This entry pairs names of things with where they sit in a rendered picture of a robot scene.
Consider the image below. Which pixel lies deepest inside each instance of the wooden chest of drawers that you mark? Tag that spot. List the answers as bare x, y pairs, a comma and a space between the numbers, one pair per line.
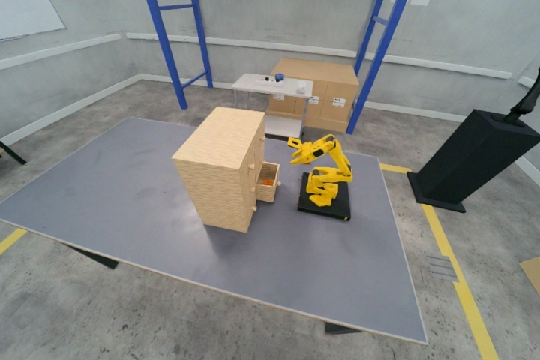
209, 165

